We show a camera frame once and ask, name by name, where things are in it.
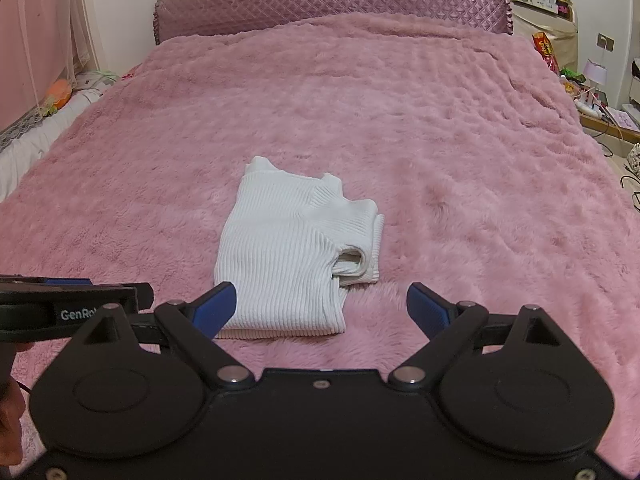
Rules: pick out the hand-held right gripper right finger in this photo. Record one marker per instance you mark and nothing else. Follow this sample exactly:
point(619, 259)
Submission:
point(425, 307)

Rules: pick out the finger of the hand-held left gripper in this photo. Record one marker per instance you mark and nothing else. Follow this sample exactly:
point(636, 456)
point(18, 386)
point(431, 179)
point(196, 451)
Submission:
point(70, 282)

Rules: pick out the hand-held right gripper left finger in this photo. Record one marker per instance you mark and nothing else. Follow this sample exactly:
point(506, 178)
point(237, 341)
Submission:
point(215, 310)

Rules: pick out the white ribbed knit sweater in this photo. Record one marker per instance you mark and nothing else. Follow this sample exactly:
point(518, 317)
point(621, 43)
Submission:
point(285, 255)

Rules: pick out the person's left hand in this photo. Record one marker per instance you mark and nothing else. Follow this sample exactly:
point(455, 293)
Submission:
point(10, 410)

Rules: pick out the white lace-trimmed mattress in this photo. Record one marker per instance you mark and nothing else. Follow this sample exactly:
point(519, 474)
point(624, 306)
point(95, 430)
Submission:
point(35, 135)

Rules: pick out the pink fluffy blanket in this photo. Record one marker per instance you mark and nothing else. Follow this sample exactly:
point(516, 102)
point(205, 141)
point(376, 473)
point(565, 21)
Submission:
point(400, 135)

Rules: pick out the orange plush toy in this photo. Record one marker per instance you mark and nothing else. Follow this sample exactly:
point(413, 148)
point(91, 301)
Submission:
point(59, 94)

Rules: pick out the pink sheer curtain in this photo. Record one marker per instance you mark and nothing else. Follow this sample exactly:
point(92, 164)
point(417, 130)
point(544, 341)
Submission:
point(40, 35)

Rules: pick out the white power strip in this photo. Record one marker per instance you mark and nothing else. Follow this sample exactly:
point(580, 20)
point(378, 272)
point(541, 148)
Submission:
point(587, 108)

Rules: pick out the green packet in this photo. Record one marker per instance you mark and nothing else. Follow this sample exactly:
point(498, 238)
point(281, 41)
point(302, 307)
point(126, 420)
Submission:
point(573, 75)

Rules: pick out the pink flat box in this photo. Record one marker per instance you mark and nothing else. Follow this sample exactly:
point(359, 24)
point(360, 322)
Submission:
point(627, 118)

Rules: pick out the red snack bag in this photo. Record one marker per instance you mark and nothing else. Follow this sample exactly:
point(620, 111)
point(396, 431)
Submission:
point(546, 52)

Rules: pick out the white table lamp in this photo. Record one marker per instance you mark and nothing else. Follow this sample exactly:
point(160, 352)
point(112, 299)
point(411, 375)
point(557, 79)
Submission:
point(596, 71)

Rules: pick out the cream bedside cabinet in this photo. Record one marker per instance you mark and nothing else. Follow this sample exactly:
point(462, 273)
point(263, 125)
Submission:
point(545, 15)

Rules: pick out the brass wall socket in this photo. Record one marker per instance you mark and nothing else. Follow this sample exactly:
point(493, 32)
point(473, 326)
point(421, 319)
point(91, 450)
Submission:
point(606, 40)

